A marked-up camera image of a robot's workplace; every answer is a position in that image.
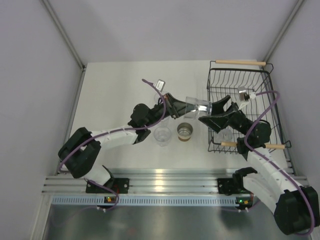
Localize clear plastic cup bottom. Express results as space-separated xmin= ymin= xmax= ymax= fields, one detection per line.
xmin=153 ymin=126 xmax=172 ymax=147

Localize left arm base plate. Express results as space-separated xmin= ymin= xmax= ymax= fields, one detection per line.
xmin=85 ymin=178 xmax=130 ymax=194

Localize black wire dish rack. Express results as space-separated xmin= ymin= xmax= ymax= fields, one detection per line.
xmin=206 ymin=59 xmax=292 ymax=156

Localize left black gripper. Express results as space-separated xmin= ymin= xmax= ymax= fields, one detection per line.
xmin=144 ymin=93 xmax=197 ymax=128

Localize steel cup cork base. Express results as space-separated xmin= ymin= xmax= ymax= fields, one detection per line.
xmin=176 ymin=122 xmax=193 ymax=142

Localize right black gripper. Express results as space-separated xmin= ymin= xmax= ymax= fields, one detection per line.
xmin=198 ymin=95 xmax=252 ymax=137

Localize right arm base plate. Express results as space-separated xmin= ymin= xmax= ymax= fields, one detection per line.
xmin=217 ymin=178 xmax=250 ymax=196

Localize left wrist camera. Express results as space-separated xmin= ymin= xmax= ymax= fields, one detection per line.
xmin=154 ymin=79 xmax=166 ymax=92

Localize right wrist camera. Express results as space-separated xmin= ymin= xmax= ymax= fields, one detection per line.
xmin=236 ymin=86 xmax=257 ymax=110

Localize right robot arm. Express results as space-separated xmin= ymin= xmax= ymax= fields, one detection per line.
xmin=194 ymin=95 xmax=320 ymax=236

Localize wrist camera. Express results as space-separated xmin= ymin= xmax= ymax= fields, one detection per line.
xmin=154 ymin=79 xmax=166 ymax=92
xmin=236 ymin=86 xmax=257 ymax=110

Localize aluminium mounting rail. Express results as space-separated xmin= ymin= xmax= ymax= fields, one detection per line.
xmin=42 ymin=168 xmax=236 ymax=196

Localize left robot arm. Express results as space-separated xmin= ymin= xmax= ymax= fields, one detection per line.
xmin=58 ymin=93 xmax=195 ymax=193

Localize slotted grey cable duct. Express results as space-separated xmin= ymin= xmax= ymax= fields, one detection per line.
xmin=51 ymin=195 xmax=251 ymax=207

